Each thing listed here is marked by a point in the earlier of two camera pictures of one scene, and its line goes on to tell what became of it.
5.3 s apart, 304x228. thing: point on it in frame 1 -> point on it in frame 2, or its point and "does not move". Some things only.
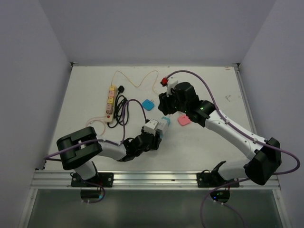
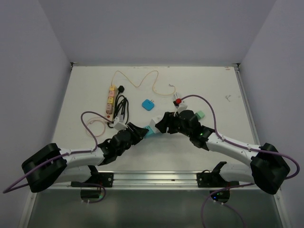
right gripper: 165,105 -> 167,121
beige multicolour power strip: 110,108 does not move
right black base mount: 205,179 does not move
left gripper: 156,139 -> 138,133
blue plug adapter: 148,105 does not move
